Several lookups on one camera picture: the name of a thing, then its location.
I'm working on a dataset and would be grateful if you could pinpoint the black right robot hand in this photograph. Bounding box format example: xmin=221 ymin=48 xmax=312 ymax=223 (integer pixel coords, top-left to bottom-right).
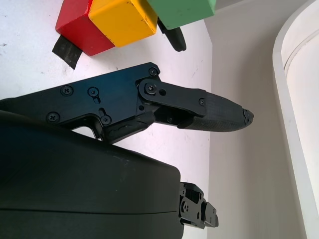
xmin=0 ymin=62 xmax=255 ymax=239

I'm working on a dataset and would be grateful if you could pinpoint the green wooden block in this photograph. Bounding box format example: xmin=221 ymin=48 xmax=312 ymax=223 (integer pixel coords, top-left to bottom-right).
xmin=147 ymin=0 xmax=217 ymax=30

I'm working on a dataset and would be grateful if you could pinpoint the black tape strip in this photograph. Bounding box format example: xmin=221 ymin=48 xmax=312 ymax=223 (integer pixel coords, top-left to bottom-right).
xmin=51 ymin=35 xmax=83 ymax=70

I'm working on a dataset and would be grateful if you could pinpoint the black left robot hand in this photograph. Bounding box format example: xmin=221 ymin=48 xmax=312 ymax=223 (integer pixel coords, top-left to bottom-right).
xmin=157 ymin=19 xmax=187 ymax=52

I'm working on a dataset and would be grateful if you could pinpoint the red wooden block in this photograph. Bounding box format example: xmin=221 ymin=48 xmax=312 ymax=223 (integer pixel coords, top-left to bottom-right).
xmin=55 ymin=0 xmax=117 ymax=57

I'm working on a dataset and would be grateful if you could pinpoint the yellow wooden block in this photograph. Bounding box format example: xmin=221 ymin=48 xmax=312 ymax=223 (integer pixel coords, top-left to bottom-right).
xmin=88 ymin=0 xmax=158 ymax=48

